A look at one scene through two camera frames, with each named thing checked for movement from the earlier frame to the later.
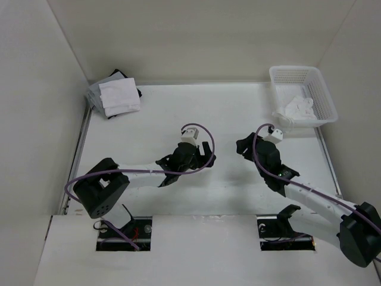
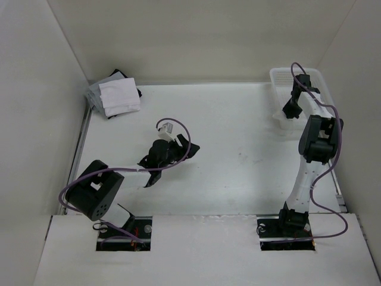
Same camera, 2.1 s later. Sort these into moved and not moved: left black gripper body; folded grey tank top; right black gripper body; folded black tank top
Moved: left black gripper body; right black gripper body
Not moved: folded grey tank top; folded black tank top
